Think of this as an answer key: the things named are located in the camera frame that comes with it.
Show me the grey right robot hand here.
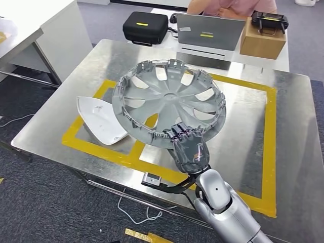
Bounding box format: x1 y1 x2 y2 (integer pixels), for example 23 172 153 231
165 122 211 175

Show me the white plastic shell part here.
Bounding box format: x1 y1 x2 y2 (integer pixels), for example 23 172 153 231
76 96 128 146

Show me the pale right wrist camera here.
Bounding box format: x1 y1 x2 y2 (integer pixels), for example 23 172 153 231
141 172 162 187

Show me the white floor cable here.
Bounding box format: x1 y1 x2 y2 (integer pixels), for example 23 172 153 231
0 114 35 128
117 196 177 225

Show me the grey plastic wheel cover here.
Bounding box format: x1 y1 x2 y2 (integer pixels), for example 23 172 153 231
112 58 227 150

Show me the black camera bracket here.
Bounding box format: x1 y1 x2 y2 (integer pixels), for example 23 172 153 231
152 174 197 194

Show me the black zip case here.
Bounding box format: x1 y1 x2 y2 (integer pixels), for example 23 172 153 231
122 11 169 47

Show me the grey laptop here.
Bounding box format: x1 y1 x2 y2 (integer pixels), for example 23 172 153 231
176 13 246 61

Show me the yellow floor tape line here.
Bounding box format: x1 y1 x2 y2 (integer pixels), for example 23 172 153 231
124 228 175 243

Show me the brown cardboard box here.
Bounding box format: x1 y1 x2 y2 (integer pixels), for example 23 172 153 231
239 17 287 60

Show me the black handheld controller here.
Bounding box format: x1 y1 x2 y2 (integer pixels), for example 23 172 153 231
251 11 289 35

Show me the steel workbench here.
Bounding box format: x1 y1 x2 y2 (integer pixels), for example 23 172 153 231
11 38 324 243

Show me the person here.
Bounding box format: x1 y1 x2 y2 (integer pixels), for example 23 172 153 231
187 0 278 21

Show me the person's white shoe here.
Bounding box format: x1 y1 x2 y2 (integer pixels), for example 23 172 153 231
295 0 316 8

